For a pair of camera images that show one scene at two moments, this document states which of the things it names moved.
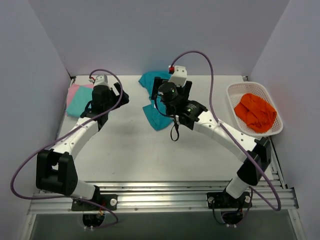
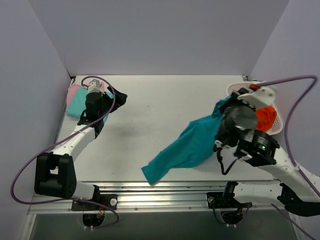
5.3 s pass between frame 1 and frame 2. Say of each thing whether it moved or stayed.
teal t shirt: moved
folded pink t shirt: stayed
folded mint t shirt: stayed
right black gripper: moved
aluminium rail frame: stayed
